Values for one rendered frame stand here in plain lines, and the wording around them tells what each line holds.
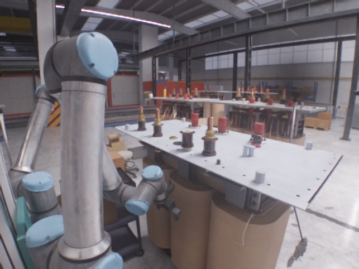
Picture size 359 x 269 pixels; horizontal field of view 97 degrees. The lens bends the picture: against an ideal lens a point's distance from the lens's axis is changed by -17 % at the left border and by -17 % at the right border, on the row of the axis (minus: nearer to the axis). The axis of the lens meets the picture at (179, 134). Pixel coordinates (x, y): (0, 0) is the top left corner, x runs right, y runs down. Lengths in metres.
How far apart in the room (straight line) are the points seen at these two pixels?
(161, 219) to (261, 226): 1.03
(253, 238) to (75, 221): 0.84
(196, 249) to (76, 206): 1.19
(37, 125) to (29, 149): 0.15
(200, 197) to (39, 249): 0.92
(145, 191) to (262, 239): 0.66
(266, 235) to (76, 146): 0.96
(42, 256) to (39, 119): 0.84
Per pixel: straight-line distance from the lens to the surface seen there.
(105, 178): 0.79
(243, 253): 1.18
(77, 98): 0.48
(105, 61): 0.50
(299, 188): 0.81
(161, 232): 1.94
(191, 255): 1.63
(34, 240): 0.73
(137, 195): 0.78
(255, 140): 1.25
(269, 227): 1.09
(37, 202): 1.17
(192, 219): 1.39
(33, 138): 1.31
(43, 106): 1.36
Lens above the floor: 1.71
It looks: 13 degrees down
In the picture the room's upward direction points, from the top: straight up
